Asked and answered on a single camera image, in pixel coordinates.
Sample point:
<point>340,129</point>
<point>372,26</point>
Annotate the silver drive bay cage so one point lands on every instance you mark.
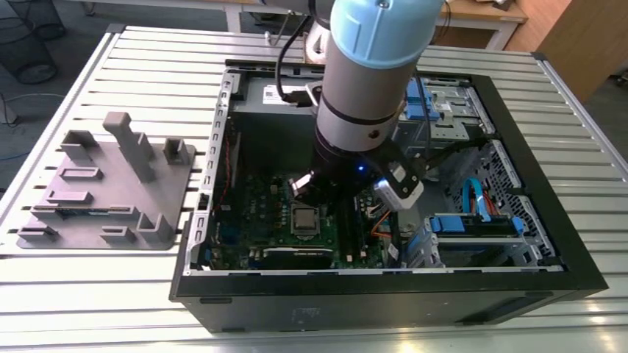
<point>456,121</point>

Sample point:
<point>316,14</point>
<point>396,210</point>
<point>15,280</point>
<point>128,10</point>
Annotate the hard disk in blue carrier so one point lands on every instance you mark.
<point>448,224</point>

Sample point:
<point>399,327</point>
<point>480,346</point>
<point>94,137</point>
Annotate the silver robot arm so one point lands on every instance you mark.
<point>363,103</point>

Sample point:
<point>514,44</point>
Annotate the wooden cabinet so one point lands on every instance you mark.
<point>579,48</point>

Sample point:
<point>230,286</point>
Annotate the silver CPU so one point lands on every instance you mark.
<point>306,219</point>

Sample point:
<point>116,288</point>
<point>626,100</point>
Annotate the white power supply label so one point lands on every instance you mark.
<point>270,93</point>

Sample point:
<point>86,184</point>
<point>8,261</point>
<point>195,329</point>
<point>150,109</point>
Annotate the black mesh bin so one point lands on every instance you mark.
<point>51,22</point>
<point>30,59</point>

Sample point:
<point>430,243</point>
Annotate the blue RAM stick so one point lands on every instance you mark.
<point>83,212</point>

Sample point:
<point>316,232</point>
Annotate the blue board connector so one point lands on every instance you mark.
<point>230,234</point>

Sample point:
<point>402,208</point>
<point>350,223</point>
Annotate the grey parts rack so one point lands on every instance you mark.
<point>118,206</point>

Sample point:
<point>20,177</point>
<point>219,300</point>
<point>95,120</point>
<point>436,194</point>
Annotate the black RAM slot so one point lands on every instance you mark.
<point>348,239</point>
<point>354,239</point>
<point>342,239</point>

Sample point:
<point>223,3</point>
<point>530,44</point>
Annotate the black graphics card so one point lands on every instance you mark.
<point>295,257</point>

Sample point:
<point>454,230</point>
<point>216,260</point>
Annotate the black PC case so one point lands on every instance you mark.
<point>343,305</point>

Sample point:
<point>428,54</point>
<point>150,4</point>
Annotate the silver disk bay cage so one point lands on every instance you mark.
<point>431,250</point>

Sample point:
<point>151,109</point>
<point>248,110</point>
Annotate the green motherboard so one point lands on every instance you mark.
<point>246,220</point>

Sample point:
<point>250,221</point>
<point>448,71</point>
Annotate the grey power supply unit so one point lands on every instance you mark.
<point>255,95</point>

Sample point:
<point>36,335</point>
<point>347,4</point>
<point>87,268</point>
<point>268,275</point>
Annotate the blue plastic bay rail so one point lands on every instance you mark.
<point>412,250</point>

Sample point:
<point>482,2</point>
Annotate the wooden desk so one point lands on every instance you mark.
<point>480,13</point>

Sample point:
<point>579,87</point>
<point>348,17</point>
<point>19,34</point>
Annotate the blue drive bay latch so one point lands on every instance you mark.
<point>415,103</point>

